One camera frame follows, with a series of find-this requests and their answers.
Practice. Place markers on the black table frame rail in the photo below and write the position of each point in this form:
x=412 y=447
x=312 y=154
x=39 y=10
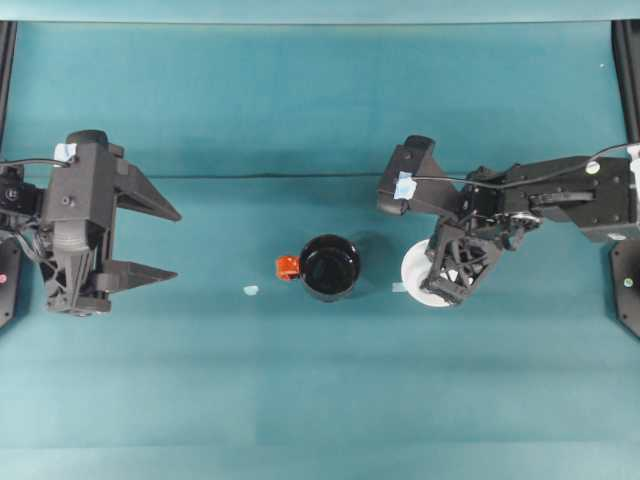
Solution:
x=631 y=75
x=6 y=75

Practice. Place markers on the blue-green table cloth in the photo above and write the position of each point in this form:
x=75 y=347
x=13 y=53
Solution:
x=320 y=400

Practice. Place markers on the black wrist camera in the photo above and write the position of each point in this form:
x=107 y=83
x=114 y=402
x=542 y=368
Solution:
x=415 y=160
x=75 y=190

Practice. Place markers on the pale blue paper scrap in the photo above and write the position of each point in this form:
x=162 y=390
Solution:
x=251 y=290

